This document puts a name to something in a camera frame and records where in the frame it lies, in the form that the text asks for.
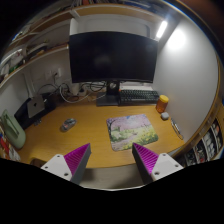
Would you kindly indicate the wristwatch with dark strap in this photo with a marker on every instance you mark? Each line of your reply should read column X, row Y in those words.
column 176, row 129

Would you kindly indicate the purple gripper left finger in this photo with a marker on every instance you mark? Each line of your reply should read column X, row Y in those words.
column 71, row 166

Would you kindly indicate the orange pill bottle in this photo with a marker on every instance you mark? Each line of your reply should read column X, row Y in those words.
column 162, row 103

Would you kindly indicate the black mechanical keyboard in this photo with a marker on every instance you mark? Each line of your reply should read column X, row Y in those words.
column 138, row 97

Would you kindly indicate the black computer monitor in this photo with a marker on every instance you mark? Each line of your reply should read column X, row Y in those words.
column 112, row 57

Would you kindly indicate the green handbag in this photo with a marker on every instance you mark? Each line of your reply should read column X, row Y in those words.
column 14, row 132

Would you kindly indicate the white LED light bar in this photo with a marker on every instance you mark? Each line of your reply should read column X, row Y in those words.
column 161, row 29

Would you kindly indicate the wooden wall shelf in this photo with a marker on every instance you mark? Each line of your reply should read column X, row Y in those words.
column 48, row 31

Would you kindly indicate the grey computer mouse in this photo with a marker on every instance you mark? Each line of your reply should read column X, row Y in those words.
column 68, row 124

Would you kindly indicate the floral landscape mouse pad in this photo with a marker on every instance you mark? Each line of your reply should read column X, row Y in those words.
column 126, row 130

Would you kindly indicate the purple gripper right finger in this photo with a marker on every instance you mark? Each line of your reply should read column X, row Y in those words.
column 153, row 166

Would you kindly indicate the small grey earbuds case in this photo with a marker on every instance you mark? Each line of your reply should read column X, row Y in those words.
column 164, row 116

